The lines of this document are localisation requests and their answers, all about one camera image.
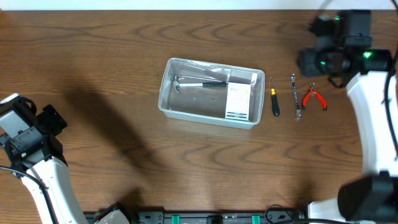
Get red handled pliers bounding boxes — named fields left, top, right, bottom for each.
left=301, top=82, right=328, bottom=111

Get silver wrench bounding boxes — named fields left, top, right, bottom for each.
left=290, top=73, right=302, bottom=120

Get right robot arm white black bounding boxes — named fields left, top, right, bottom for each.
left=301, top=10, right=397, bottom=223

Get white blue cardboard box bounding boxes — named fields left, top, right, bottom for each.
left=225, top=82, right=251, bottom=121

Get black mounting rail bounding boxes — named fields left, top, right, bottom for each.
left=83, top=210, right=312, bottom=224

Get small hammer black handle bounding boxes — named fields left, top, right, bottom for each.
left=172, top=76, right=227, bottom=94

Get black yellow screwdriver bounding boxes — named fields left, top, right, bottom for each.
left=270, top=77, right=280, bottom=116

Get clear plastic container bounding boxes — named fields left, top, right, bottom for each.
left=158, top=58, right=266, bottom=129

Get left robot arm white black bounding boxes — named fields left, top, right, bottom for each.
left=1, top=94, right=130, bottom=223

